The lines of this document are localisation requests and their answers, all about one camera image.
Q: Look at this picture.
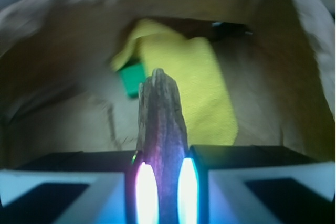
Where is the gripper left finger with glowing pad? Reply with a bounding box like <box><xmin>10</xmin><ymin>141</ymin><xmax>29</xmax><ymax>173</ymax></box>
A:
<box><xmin>1</xmin><ymin>151</ymin><xmax>159</xmax><ymax>223</ymax></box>

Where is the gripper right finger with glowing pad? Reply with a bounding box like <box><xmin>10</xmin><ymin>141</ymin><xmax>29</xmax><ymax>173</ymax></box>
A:
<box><xmin>177</xmin><ymin>145</ymin><xmax>335</xmax><ymax>223</ymax></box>

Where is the dark wood chip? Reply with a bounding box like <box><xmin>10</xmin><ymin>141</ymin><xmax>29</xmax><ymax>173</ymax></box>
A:
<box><xmin>137</xmin><ymin>68</ymin><xmax>188</xmax><ymax>223</ymax></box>

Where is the brown paper bag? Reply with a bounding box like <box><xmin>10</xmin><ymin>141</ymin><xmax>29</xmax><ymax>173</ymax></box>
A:
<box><xmin>1</xmin><ymin>0</ymin><xmax>335</xmax><ymax>168</ymax></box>

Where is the green rectangular block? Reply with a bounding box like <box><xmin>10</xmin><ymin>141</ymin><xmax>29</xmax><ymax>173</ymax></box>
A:
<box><xmin>118</xmin><ymin>63</ymin><xmax>146</xmax><ymax>98</ymax></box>

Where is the yellow cloth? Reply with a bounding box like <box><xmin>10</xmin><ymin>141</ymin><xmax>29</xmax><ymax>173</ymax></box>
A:
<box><xmin>110</xmin><ymin>19</ymin><xmax>238</xmax><ymax>146</ymax></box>

